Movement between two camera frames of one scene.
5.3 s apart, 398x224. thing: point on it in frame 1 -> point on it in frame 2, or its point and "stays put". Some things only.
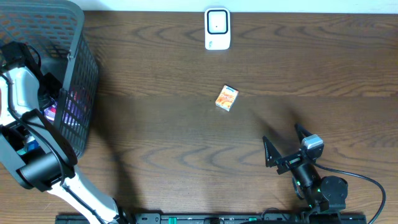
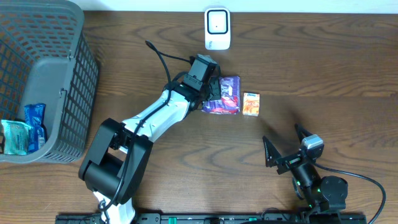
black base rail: (224, 218) stays put
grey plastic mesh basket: (56, 30) stays put
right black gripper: (292, 160) stays put
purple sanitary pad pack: (50, 112) -> (229, 102)
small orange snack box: (227, 98) -> (250, 104)
